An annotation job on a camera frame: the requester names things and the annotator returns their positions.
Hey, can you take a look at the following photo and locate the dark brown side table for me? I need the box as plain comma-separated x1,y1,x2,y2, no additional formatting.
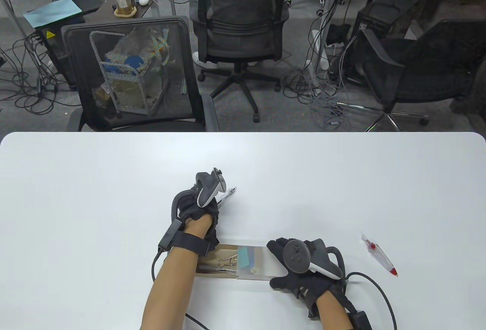
82,0,154,24

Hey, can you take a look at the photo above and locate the glass cup with drink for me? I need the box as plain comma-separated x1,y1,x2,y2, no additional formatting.
111,0,137,17

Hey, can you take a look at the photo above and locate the black square mesh chair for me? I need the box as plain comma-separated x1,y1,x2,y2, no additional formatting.
61,16,220,132

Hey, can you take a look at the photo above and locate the brown cardboard drawer box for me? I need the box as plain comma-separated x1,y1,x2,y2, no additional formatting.
194,244,284,281

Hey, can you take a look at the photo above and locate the person's left hand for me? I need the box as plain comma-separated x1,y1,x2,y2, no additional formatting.
173,184,228,247

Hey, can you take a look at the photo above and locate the black computer tower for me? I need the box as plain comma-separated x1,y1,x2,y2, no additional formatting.
353,2,422,85

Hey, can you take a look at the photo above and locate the clear grey pen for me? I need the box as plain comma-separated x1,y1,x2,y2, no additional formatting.
197,264,238,273

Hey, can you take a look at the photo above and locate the grey pen with clip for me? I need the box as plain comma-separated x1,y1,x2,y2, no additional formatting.
218,187,238,204

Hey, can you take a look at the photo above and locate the black swivel office chair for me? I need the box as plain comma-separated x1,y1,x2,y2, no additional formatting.
189,0,291,123

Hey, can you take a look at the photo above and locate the grey cable tangle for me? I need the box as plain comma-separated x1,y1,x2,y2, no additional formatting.
283,0,359,127

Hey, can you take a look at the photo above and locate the black cabinet with yellow label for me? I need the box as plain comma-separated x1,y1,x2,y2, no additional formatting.
36,26,82,91

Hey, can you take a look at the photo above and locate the person's right hand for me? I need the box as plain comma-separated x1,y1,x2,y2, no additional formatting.
267,238,348,317

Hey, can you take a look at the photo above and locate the clear red-tipped pen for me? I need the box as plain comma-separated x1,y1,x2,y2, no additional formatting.
361,234,399,278

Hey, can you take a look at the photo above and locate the teal binder clip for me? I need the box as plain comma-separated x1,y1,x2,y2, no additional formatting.
216,246,251,268

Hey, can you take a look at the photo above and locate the person's right forearm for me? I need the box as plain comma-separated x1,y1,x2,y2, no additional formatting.
315,290,354,330

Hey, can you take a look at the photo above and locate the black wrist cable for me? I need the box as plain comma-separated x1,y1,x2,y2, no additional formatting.
151,250,213,330
344,271,398,330

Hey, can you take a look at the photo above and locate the person's left forearm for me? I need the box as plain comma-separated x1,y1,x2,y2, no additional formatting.
140,216,213,330

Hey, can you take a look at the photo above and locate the black cable tangle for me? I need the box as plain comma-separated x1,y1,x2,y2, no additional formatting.
0,34,82,116

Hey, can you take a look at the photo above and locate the grey hand tracker controller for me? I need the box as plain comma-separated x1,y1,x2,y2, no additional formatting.
282,239,346,281
172,167,228,225

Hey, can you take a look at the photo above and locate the black wrist strap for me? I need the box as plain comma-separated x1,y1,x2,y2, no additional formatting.
342,306,373,330
157,219,211,258

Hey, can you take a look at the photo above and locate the teal folder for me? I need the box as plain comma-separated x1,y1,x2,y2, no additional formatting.
24,0,83,29

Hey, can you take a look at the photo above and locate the black chrome-base office chair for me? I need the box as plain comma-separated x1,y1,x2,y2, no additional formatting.
338,19,486,132

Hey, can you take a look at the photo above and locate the white wire basket cart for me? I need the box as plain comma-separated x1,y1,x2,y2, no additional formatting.
90,28,171,116

